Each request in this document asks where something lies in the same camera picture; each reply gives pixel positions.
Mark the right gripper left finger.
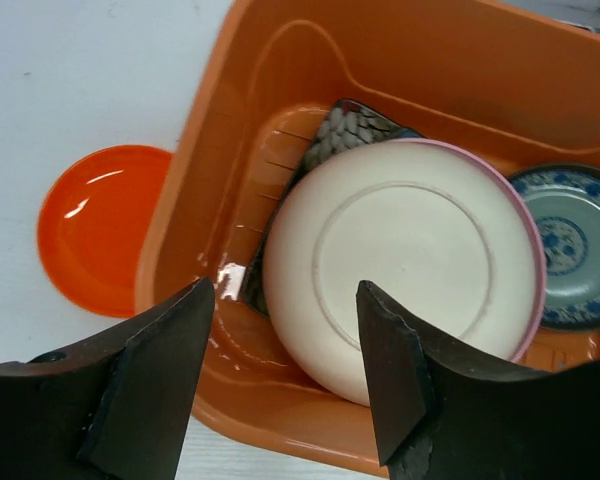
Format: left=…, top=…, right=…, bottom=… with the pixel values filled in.
left=0, top=278, right=215, bottom=479

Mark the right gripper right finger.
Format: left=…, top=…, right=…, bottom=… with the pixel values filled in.
left=356, top=280, right=600, bottom=479

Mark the pink round plate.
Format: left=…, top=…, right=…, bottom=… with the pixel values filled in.
left=384, top=139, right=546, bottom=361

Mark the white round plate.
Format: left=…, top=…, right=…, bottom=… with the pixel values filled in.
left=262, top=138, right=546, bottom=405

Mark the small orange round plate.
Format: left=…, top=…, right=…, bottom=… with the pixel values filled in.
left=37, top=145, right=172, bottom=318

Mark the blue patterned round plate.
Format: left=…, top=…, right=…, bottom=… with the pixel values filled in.
left=509, top=163, right=600, bottom=332

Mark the black floral square plate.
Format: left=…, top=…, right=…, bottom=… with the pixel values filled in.
left=241, top=99, right=422, bottom=318

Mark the orange plastic bin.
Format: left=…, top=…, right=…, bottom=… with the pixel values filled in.
left=135, top=1, right=600, bottom=475

